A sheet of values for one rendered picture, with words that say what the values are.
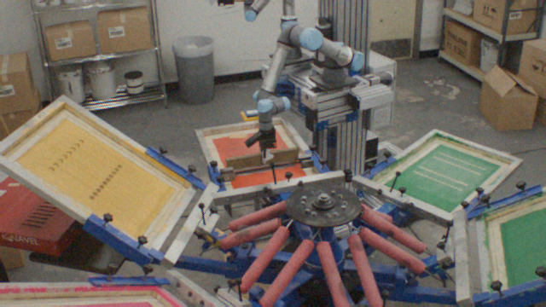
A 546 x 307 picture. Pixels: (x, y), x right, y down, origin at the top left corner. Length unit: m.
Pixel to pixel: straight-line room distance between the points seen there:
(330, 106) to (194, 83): 2.93
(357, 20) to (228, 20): 3.14
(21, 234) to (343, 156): 2.27
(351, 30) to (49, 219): 2.13
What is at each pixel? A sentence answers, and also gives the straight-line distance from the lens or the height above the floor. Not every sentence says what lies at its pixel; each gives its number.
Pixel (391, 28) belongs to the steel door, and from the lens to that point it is 7.51.
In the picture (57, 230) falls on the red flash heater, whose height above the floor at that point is 1.10.
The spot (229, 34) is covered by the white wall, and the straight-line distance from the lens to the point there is 6.73.
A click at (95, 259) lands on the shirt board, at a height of 0.95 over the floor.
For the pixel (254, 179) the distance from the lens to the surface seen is 3.13.
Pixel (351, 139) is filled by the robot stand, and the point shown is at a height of 0.71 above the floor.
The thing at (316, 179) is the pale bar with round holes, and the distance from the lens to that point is 2.96.
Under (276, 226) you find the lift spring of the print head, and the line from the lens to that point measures 2.30.
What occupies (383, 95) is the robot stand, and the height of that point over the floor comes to 1.16.
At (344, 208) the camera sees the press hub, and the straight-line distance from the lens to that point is 2.27.
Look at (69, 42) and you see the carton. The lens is 6.09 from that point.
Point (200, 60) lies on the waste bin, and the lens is 6.18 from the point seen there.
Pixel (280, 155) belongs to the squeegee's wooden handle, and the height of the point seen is 1.03.
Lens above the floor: 2.60
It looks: 29 degrees down
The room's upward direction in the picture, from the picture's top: 2 degrees counter-clockwise
